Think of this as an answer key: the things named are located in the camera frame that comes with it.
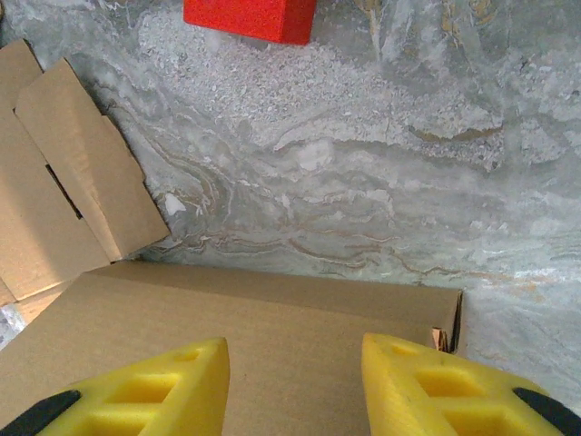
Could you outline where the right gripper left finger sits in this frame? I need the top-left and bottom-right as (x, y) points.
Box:
(0, 336), (231, 436)

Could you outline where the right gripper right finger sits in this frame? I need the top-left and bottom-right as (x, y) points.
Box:
(360, 332), (581, 436)

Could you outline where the brown cardboard box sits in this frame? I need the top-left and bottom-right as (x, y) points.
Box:
(0, 38), (172, 314)
(0, 261), (465, 436)

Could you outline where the red rectangular block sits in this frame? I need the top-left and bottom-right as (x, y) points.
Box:
(182, 0), (318, 45)

